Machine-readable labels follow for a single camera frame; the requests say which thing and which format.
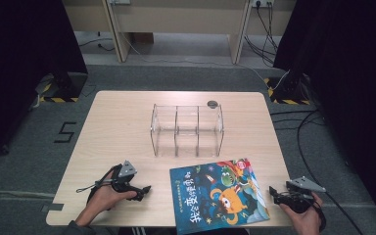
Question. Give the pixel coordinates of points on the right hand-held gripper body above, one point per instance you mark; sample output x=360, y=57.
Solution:
x=298, y=200

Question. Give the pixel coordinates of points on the beige wooden desk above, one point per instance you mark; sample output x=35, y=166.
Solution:
x=176, y=18

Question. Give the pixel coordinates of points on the white wall socket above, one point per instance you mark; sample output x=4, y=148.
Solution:
x=263, y=2

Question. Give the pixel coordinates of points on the grey tape strip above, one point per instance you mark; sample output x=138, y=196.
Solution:
x=53, y=207

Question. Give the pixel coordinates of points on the black stand base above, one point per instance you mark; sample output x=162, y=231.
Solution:
x=289, y=91
x=67, y=88

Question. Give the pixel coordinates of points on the person's left hand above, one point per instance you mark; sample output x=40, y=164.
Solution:
x=106, y=199

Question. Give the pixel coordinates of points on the round grey table grommet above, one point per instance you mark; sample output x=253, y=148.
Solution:
x=212, y=104

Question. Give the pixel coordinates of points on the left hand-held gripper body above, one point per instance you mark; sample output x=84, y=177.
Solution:
x=123, y=178

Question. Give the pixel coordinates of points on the blue picture book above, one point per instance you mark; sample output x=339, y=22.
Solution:
x=209, y=202

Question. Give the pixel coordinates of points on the black curtain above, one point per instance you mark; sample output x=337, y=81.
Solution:
x=19, y=65
x=349, y=81

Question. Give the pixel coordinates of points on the person's right hand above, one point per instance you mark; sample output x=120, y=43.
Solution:
x=306, y=223

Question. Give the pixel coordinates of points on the clear acrylic book rack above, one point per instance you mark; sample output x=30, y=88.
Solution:
x=186, y=130

